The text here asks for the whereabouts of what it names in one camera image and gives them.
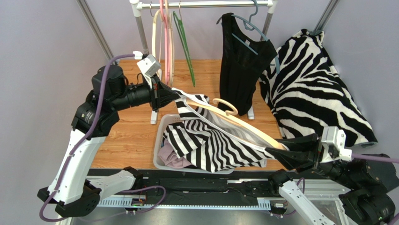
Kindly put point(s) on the zebra striped tank top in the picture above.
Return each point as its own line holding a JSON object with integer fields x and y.
{"x": 210, "y": 142}

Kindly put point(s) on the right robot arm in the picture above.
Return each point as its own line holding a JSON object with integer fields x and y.
{"x": 368, "y": 178}

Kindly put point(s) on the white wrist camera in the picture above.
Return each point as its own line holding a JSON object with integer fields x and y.
{"x": 333, "y": 142}
{"x": 149, "y": 65}

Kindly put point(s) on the dark top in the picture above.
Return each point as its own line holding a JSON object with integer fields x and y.
{"x": 170, "y": 159}

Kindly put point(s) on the cream plastic hanger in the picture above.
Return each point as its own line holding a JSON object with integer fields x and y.
{"x": 154, "y": 32}

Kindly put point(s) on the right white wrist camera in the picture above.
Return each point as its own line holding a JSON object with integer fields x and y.
{"x": 333, "y": 142}

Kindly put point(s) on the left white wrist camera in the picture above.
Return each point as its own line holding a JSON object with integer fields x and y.
{"x": 149, "y": 65}

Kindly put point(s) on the white clothes rack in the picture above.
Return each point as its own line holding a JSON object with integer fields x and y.
{"x": 138, "y": 7}

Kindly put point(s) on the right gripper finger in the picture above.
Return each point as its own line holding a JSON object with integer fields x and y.
{"x": 308, "y": 142}
{"x": 294, "y": 160}

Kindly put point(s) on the pink plastic hanger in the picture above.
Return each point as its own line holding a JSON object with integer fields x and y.
{"x": 165, "y": 17}

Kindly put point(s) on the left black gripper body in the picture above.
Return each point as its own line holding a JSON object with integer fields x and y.
{"x": 154, "y": 92}

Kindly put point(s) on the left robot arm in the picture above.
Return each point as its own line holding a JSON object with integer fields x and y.
{"x": 71, "y": 193}

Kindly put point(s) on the black top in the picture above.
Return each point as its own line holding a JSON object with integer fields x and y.
{"x": 243, "y": 62}

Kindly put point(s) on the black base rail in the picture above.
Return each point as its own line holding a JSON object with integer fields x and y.
{"x": 244, "y": 190}

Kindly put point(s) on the zebra print blanket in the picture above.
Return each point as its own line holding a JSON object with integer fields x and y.
{"x": 306, "y": 94}

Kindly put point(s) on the tan hanger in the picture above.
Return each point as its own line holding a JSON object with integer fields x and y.
{"x": 236, "y": 121}

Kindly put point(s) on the white plastic basket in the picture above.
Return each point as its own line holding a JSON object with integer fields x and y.
{"x": 158, "y": 163}

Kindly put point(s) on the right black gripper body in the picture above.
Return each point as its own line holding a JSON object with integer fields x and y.
{"x": 318, "y": 153}

